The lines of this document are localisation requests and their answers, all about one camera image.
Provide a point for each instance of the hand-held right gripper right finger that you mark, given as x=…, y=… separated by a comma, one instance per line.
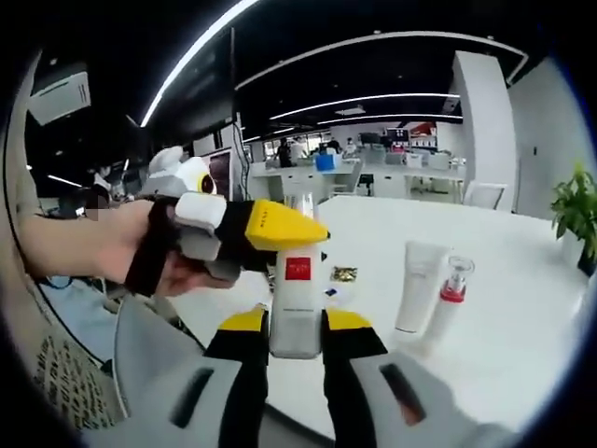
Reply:
x=354, y=368

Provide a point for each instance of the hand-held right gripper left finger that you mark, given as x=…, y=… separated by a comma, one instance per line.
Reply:
x=233, y=373

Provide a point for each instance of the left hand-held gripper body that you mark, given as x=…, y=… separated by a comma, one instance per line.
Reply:
x=184, y=175

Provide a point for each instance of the red label skincare bottle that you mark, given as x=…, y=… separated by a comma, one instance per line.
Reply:
x=298, y=317

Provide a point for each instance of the gold skincare sachet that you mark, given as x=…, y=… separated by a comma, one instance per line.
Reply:
x=344, y=274

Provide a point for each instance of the white skincare tube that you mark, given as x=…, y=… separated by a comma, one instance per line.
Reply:
x=417, y=289

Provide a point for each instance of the red collar skincare bottle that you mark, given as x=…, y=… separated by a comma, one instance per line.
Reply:
x=448, y=308

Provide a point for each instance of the blue storage box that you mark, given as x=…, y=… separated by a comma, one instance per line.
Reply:
x=326, y=162

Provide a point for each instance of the person's left hand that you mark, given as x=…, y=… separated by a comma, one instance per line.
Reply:
x=112, y=247

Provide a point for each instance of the large display on stand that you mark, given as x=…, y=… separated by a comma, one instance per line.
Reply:
x=221, y=175

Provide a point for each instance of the black office chair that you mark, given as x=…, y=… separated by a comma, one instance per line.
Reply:
x=366, y=182

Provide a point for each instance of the grey office chair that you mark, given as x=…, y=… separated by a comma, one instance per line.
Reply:
x=140, y=326

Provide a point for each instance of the white ceiling light strip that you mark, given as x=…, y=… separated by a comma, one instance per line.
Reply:
x=186, y=60

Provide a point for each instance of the ceiling air conditioner unit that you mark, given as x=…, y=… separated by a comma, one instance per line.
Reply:
x=60, y=95

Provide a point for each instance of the beige printed shirt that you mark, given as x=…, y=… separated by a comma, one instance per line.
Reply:
x=60, y=373

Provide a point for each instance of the white chair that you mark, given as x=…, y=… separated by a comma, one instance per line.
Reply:
x=485, y=193

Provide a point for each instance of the green plant in white pot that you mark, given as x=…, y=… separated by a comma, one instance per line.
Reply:
x=576, y=210

